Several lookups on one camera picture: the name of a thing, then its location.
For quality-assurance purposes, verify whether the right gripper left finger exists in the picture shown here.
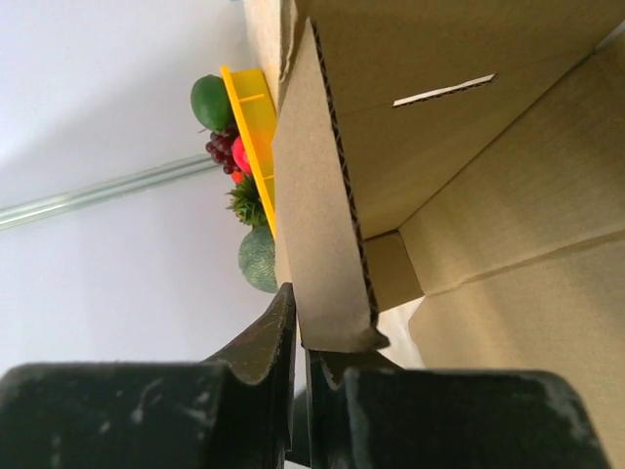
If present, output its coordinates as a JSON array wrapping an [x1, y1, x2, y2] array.
[[1, 284, 296, 468]]

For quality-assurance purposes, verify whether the dark purple grape bunch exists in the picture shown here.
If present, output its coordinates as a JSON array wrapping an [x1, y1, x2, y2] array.
[[205, 124, 239, 175]]

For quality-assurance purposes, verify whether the green avocado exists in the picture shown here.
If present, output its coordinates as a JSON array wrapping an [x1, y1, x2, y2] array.
[[190, 74, 234, 132]]

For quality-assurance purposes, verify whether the red peach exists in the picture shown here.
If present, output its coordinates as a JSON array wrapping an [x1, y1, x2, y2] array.
[[231, 137, 252, 175]]

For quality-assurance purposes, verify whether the green round melon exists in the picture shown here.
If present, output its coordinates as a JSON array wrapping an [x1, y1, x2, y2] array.
[[238, 226, 278, 293]]

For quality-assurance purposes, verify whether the brown cardboard box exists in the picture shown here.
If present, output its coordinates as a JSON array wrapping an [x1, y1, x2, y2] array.
[[243, 1, 624, 468]]

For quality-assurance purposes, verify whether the yellow plastic tray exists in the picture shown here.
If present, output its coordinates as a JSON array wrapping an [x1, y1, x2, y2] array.
[[220, 65, 277, 235]]

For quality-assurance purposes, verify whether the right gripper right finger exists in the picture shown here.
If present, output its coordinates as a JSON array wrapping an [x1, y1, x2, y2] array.
[[307, 351, 610, 468]]

